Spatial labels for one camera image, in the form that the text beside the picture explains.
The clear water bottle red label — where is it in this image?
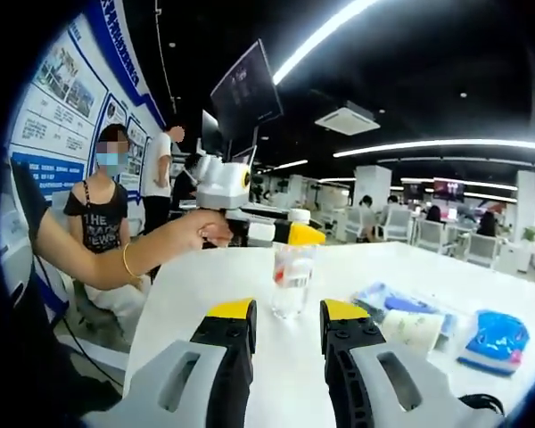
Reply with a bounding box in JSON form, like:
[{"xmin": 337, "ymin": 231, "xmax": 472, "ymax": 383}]
[{"xmin": 271, "ymin": 208, "xmax": 318, "ymax": 320}]

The row of white office chairs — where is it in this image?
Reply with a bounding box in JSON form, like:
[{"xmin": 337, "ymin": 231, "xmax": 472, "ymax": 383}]
[{"xmin": 333, "ymin": 207, "xmax": 503, "ymax": 268}]

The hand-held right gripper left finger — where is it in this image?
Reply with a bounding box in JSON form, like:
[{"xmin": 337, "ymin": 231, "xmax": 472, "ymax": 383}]
[{"xmin": 82, "ymin": 297, "xmax": 258, "ymax": 428}]

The blue white wall poster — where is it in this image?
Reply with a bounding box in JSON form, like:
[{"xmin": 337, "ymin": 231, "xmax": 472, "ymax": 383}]
[{"xmin": 8, "ymin": 0, "xmax": 169, "ymax": 313}]

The person's left hand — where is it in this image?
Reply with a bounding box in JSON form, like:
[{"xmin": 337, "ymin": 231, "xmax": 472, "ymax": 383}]
[{"xmin": 177, "ymin": 208, "xmax": 234, "ymax": 251}]

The white pillar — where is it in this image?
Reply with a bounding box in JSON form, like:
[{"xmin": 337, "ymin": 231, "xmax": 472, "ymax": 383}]
[
  {"xmin": 514, "ymin": 170, "xmax": 535, "ymax": 242},
  {"xmin": 354, "ymin": 165, "xmax": 392, "ymax": 209}
]

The white paper cup green print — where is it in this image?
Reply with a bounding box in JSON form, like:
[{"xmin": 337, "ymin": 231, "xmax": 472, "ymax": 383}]
[{"xmin": 381, "ymin": 309, "xmax": 447, "ymax": 357}]

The long ceiling light strip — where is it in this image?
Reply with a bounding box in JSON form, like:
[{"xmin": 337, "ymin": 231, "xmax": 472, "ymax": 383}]
[
  {"xmin": 271, "ymin": 0, "xmax": 380, "ymax": 86},
  {"xmin": 333, "ymin": 138, "xmax": 535, "ymax": 158}
]

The wall screen red picture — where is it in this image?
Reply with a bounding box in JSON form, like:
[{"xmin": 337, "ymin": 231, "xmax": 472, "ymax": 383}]
[{"xmin": 432, "ymin": 177, "xmax": 466, "ymax": 202}]

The hanging black monitor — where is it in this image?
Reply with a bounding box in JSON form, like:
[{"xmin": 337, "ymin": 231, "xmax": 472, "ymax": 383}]
[{"xmin": 210, "ymin": 38, "xmax": 284, "ymax": 143}]

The gold bracelet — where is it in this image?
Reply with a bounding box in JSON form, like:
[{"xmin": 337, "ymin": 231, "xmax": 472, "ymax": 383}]
[{"xmin": 122, "ymin": 243, "xmax": 143, "ymax": 280}]

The ceiling air conditioner vent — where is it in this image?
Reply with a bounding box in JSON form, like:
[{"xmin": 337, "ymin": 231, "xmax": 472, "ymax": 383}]
[{"xmin": 314, "ymin": 101, "xmax": 382, "ymax": 136}]

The wet wipes pack blue lid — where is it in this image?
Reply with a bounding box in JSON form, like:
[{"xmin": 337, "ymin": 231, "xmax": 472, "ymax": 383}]
[{"xmin": 350, "ymin": 280, "xmax": 476, "ymax": 358}]

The white table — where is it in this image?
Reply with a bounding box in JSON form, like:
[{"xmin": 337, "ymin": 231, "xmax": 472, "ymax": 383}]
[{"xmin": 123, "ymin": 240, "xmax": 535, "ymax": 428}]

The blue tissue pack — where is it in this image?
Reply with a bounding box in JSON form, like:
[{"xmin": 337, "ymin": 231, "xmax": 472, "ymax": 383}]
[{"xmin": 457, "ymin": 309, "xmax": 530, "ymax": 378}]

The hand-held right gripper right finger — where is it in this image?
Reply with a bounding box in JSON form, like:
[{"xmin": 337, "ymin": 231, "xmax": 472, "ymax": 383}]
[{"xmin": 319, "ymin": 299, "xmax": 507, "ymax": 428}]

